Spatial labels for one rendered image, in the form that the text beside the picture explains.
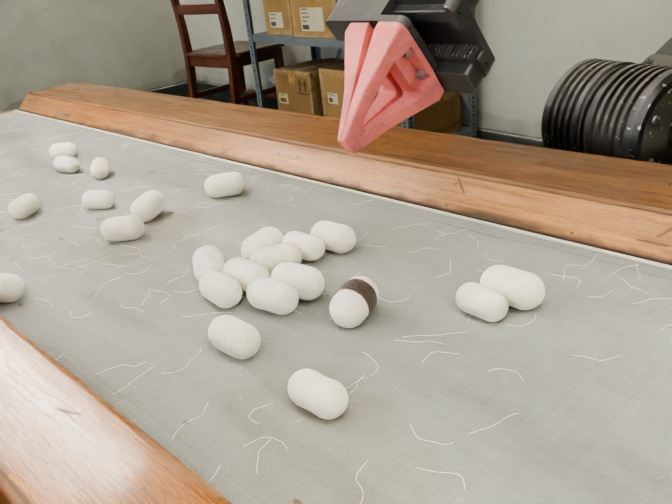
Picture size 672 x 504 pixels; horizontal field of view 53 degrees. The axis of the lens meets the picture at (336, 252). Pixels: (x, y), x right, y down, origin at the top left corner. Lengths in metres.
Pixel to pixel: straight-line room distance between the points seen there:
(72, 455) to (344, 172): 0.38
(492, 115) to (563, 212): 2.55
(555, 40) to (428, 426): 2.54
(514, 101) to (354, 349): 2.62
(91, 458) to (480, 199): 0.34
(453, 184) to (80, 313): 0.29
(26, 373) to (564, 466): 0.25
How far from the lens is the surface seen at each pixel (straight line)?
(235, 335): 0.36
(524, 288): 0.38
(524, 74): 2.90
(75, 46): 4.84
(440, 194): 0.54
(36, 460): 0.30
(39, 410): 0.33
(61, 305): 0.48
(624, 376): 0.35
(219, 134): 0.76
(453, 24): 0.43
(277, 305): 0.39
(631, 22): 2.63
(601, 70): 0.77
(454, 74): 0.45
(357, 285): 0.38
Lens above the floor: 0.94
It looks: 25 degrees down
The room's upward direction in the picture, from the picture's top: 6 degrees counter-clockwise
